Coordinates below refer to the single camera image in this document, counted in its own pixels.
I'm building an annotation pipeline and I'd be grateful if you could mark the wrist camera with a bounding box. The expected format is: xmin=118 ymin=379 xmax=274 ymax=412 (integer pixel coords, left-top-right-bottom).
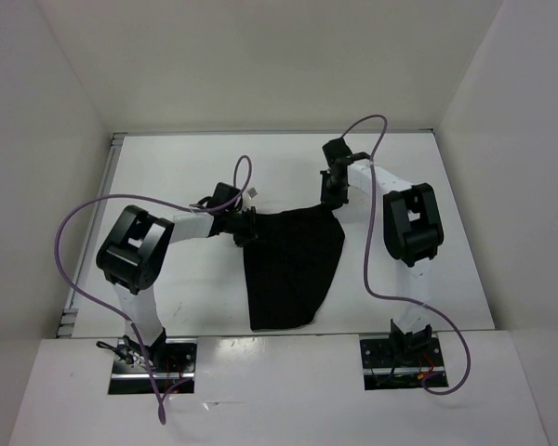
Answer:
xmin=207 ymin=182 xmax=258 ymax=211
xmin=322 ymin=138 xmax=352 ymax=168

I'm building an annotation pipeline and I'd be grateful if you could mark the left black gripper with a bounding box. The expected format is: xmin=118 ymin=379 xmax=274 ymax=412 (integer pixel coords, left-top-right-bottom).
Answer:
xmin=224 ymin=205 xmax=270 ymax=249

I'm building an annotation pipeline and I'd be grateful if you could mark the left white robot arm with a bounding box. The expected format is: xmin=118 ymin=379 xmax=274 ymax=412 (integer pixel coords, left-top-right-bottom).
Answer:
xmin=96 ymin=205 xmax=257 ymax=372

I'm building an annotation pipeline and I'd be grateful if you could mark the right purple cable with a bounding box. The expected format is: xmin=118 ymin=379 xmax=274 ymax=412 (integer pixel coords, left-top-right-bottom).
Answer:
xmin=341 ymin=114 xmax=471 ymax=395

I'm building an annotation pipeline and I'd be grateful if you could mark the base mounting plate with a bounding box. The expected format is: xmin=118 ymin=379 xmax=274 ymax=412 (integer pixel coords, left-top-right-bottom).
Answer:
xmin=96 ymin=338 xmax=197 ymax=395
xmin=359 ymin=334 xmax=448 ymax=391

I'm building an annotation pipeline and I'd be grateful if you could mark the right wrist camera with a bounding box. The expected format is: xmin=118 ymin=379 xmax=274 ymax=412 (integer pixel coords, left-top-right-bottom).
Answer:
xmin=322 ymin=138 xmax=352 ymax=168

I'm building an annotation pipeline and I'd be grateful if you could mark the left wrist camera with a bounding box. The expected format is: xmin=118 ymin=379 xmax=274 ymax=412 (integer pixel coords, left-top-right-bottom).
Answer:
xmin=207 ymin=182 xmax=258 ymax=211

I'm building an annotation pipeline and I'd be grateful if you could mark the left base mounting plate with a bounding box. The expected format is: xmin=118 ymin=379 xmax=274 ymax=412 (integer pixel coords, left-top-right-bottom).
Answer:
xmin=96 ymin=338 xmax=197 ymax=395

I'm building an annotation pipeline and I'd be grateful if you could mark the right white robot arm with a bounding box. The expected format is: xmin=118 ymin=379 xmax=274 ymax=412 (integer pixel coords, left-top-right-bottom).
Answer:
xmin=321 ymin=150 xmax=444 ymax=365

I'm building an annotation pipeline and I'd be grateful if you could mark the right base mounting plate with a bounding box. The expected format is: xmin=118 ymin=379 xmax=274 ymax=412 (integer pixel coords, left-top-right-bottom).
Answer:
xmin=359 ymin=334 xmax=448 ymax=391

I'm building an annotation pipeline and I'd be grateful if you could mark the black skirt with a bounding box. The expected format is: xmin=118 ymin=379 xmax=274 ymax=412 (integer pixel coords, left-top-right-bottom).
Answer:
xmin=243 ymin=204 xmax=345 ymax=331

